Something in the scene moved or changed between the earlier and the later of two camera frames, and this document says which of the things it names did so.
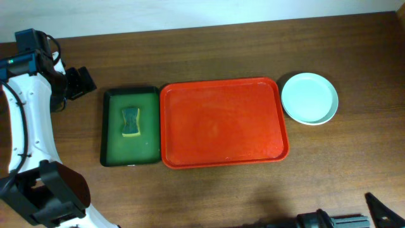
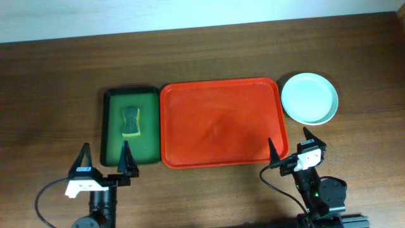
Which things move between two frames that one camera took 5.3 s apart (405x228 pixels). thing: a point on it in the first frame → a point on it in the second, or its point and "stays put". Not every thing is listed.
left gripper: (80, 82) → (109, 180)
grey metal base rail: (356, 221) stays put
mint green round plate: (309, 97) stays put
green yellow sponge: (131, 125) stays put
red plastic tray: (222, 122) stays put
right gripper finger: (384, 216) → (309, 154)
